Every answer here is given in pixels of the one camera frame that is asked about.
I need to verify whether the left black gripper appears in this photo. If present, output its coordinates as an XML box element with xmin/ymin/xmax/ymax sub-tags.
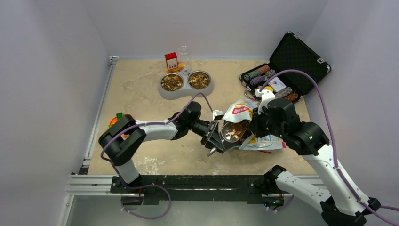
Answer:
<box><xmin>187</xmin><ymin>119</ymin><xmax>224</xmax><ymax>153</ymax></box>

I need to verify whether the pet food bag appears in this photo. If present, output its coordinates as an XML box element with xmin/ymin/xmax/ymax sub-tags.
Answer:
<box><xmin>223</xmin><ymin>99</ymin><xmax>286</xmax><ymax>154</ymax></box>

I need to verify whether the silver metal scoop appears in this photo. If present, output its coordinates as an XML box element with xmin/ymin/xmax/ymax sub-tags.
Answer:
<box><xmin>205</xmin><ymin>120</ymin><xmax>250</xmax><ymax>157</ymax></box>

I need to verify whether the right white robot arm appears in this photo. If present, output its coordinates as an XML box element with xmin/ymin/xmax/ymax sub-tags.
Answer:
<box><xmin>263</xmin><ymin>121</ymin><xmax>381</xmax><ymax>226</ymax></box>

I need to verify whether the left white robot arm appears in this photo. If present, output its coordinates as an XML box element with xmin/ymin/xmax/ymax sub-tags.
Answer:
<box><xmin>98</xmin><ymin>101</ymin><xmax>224</xmax><ymax>193</ymax></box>

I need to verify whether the pet food kibble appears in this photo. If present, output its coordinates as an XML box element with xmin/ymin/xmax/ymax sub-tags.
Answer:
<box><xmin>222</xmin><ymin>120</ymin><xmax>249</xmax><ymax>142</ymax></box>

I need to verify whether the grey double pet bowl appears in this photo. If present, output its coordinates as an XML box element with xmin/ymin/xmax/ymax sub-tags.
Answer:
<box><xmin>158</xmin><ymin>70</ymin><xmax>214</xmax><ymax>100</ymax></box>

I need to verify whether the clear water bottle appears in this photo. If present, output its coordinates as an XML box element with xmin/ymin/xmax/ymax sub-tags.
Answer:
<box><xmin>178</xmin><ymin>46</ymin><xmax>192</xmax><ymax>75</ymax></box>

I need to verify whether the red toy block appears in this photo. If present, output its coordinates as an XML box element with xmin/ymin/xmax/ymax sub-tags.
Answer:
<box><xmin>164</xmin><ymin>52</ymin><xmax>181</xmax><ymax>73</ymax></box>

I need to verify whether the orange toy arch with blocks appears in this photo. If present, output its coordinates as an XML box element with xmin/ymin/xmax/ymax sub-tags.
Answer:
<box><xmin>108</xmin><ymin>112</ymin><xmax>124</xmax><ymax>128</ymax></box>

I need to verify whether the black poker chip case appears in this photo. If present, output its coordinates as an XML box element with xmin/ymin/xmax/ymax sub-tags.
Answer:
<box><xmin>239</xmin><ymin>31</ymin><xmax>332</xmax><ymax>104</ymax></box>

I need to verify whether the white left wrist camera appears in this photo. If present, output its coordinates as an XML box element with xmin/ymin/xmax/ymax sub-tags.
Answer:
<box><xmin>212</xmin><ymin>110</ymin><xmax>224</xmax><ymax>121</ymax></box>

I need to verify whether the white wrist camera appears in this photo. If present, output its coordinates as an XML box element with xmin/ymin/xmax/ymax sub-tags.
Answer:
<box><xmin>255</xmin><ymin>89</ymin><xmax>275</xmax><ymax>114</ymax></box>
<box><xmin>212</xmin><ymin>110</ymin><xmax>224</xmax><ymax>121</ymax></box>

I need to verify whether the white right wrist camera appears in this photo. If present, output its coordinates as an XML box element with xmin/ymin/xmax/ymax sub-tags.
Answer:
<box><xmin>255</xmin><ymin>89</ymin><xmax>275</xmax><ymax>114</ymax></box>

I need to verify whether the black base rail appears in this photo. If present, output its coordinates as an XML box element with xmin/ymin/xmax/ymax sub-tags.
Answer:
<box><xmin>110</xmin><ymin>175</ymin><xmax>290</xmax><ymax>209</ymax></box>

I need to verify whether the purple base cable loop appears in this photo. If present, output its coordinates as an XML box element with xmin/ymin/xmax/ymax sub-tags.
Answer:
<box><xmin>120</xmin><ymin>183</ymin><xmax>172</xmax><ymax>220</ymax></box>

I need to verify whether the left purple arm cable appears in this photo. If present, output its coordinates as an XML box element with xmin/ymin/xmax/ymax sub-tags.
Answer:
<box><xmin>99</xmin><ymin>92</ymin><xmax>214</xmax><ymax>188</ymax></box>

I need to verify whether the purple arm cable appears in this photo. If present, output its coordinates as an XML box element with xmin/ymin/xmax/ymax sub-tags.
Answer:
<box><xmin>258</xmin><ymin>69</ymin><xmax>399</xmax><ymax>226</ymax></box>
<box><xmin>99</xmin><ymin>92</ymin><xmax>214</xmax><ymax>188</ymax></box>

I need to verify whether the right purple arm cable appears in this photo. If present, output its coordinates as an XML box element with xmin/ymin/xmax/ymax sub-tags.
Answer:
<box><xmin>258</xmin><ymin>69</ymin><xmax>399</xmax><ymax>226</ymax></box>

